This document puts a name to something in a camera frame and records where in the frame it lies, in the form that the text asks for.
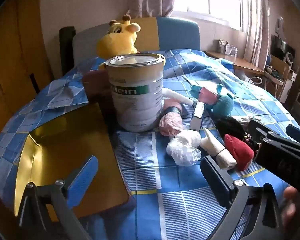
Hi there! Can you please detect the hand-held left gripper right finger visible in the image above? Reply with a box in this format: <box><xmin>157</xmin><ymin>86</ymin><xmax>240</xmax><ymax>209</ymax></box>
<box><xmin>200</xmin><ymin>155</ymin><xmax>290</xmax><ymax>240</ymax></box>

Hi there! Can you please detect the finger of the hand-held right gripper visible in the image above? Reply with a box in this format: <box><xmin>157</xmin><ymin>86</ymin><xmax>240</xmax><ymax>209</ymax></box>
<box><xmin>286</xmin><ymin>124</ymin><xmax>300</xmax><ymax>146</ymax></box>
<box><xmin>247</xmin><ymin>119</ymin><xmax>300</xmax><ymax>188</ymax></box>

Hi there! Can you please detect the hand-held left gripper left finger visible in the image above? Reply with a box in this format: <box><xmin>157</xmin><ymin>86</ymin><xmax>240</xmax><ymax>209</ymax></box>
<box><xmin>16</xmin><ymin>155</ymin><xmax>99</xmax><ymax>240</ymax></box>

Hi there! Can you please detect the cream sock with band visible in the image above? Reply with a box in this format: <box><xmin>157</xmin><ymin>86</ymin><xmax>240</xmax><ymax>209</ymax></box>
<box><xmin>200</xmin><ymin>127</ymin><xmax>237</xmax><ymax>170</ymax></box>

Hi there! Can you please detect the red sock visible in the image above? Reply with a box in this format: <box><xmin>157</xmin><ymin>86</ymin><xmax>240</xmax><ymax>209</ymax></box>
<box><xmin>224</xmin><ymin>134</ymin><xmax>255</xmax><ymax>170</ymax></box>

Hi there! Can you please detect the clear plastic wrap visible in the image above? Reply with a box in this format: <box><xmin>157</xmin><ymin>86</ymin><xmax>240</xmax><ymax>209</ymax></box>
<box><xmin>166</xmin><ymin>130</ymin><xmax>202</xmax><ymax>166</ymax></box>

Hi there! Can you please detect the gold-lined cardboard box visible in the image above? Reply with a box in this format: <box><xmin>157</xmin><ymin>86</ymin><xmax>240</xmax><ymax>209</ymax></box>
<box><xmin>15</xmin><ymin>102</ymin><xmax>137</xmax><ymax>218</ymax></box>

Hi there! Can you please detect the black braided wig with beads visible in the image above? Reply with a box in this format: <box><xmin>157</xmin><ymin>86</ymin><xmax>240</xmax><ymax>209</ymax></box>
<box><xmin>216</xmin><ymin>116</ymin><xmax>259</xmax><ymax>153</ymax></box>

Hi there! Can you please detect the white foam sponge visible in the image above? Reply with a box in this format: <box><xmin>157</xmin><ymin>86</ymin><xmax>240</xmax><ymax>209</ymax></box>
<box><xmin>191</xmin><ymin>101</ymin><xmax>206</xmax><ymax>132</ymax></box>

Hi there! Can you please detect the pink speckled sock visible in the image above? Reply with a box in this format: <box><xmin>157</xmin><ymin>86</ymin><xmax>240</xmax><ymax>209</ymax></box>
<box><xmin>159</xmin><ymin>112</ymin><xmax>183</xmax><ymax>137</ymax></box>

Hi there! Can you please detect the teal and pink plush toy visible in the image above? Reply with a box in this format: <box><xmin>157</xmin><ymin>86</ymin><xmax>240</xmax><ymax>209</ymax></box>
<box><xmin>189</xmin><ymin>84</ymin><xmax>234</xmax><ymax>117</ymax></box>

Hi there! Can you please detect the white tube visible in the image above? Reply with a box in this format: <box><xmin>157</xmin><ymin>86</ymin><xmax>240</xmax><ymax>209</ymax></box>
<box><xmin>164</xmin><ymin>88</ymin><xmax>194</xmax><ymax>106</ymax></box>

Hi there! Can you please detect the person's right hand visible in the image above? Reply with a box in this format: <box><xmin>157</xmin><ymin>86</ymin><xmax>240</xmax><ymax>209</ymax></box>
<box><xmin>281</xmin><ymin>186</ymin><xmax>300</xmax><ymax>228</ymax></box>

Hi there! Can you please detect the white box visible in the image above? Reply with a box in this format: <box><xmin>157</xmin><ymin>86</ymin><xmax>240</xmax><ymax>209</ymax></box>
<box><xmin>281</xmin><ymin>70</ymin><xmax>298</xmax><ymax>103</ymax></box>

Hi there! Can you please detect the white cloth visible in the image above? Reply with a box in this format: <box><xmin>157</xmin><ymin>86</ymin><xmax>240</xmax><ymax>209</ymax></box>
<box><xmin>236</xmin><ymin>115</ymin><xmax>260</xmax><ymax>125</ymax></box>

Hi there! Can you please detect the brown cardboard box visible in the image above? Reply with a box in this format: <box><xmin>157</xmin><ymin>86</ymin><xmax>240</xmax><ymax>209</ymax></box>
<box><xmin>271</xmin><ymin>55</ymin><xmax>290</xmax><ymax>80</ymax></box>

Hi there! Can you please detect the black electronic device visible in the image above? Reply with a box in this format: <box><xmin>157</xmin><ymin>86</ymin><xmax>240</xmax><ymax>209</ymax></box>
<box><xmin>270</xmin><ymin>35</ymin><xmax>296</xmax><ymax>64</ymax></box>

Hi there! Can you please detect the wooden desk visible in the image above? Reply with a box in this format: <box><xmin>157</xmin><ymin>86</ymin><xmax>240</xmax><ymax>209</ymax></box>
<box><xmin>205</xmin><ymin>50</ymin><xmax>265</xmax><ymax>75</ymax></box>

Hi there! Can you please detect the large metal tin can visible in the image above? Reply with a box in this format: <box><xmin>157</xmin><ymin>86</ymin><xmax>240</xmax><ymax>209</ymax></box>
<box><xmin>105</xmin><ymin>53</ymin><xmax>165</xmax><ymax>132</ymax></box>

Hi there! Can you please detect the dark maroon box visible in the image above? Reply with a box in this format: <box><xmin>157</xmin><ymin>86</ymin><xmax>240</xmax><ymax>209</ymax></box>
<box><xmin>82</xmin><ymin>69</ymin><xmax>115</xmax><ymax>117</ymax></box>

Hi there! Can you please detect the clear desk organizer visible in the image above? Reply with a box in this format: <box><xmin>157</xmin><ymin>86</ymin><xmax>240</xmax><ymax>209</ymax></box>
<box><xmin>218</xmin><ymin>39</ymin><xmax>238</xmax><ymax>55</ymax></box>

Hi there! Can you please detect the black rolled mat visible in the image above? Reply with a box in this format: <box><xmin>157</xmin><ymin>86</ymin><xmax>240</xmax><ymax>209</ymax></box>
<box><xmin>59</xmin><ymin>26</ymin><xmax>77</xmax><ymax>77</ymax></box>

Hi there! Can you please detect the yellow giraffe plush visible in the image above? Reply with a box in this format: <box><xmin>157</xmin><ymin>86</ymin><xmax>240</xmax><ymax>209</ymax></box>
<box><xmin>96</xmin><ymin>14</ymin><xmax>142</xmax><ymax>70</ymax></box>

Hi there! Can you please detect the blue grey yellow headboard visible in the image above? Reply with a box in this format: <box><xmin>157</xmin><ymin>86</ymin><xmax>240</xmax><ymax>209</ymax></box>
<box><xmin>72</xmin><ymin>17</ymin><xmax>200</xmax><ymax>68</ymax></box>

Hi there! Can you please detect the wooden wardrobe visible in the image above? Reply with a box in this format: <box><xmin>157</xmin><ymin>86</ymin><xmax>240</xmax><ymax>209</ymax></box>
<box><xmin>0</xmin><ymin>0</ymin><xmax>55</xmax><ymax>120</ymax></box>

